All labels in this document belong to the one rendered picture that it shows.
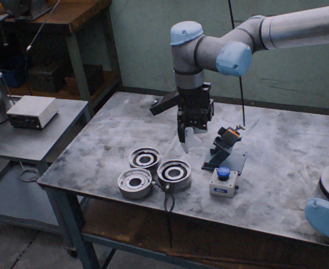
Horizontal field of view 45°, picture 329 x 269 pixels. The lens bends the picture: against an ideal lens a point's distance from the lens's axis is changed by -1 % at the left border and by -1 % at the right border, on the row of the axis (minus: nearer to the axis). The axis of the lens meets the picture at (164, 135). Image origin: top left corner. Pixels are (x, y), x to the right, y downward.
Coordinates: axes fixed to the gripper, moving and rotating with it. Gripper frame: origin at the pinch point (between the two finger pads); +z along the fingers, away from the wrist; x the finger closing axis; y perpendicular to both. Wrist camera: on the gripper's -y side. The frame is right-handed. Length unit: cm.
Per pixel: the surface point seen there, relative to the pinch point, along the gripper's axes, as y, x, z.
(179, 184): -2.5, -3.0, 13.5
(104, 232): -32, -7, 41
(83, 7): -115, 133, 10
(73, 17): -113, 116, 10
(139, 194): -12.6, -9.8, 13.8
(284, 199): 28.0, 1.6, 16.3
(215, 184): 8.4, -2.0, 11.8
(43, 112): -80, 32, 21
